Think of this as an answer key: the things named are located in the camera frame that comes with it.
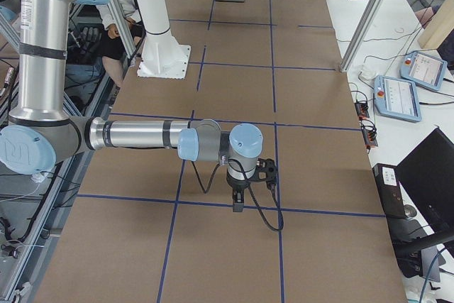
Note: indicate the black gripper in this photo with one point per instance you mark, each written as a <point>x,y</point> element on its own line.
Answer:
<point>237,186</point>

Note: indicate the black laptop on desk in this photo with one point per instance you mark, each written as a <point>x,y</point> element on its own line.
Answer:
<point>417,200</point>

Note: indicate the near blue teach pendant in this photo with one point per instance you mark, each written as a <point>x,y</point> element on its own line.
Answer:
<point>397,98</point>

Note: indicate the blue teach pendant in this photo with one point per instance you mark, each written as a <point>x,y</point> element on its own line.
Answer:
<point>425,70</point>
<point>397,98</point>

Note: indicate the far blue teach pendant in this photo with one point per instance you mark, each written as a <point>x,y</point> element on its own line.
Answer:
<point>425,70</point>

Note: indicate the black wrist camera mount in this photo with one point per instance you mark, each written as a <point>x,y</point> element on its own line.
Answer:
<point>266,171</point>

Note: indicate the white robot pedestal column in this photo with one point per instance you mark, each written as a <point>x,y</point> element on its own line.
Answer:
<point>162,56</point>

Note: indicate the grey aluminium frame post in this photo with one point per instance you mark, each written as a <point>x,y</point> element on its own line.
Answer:
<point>360,33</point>

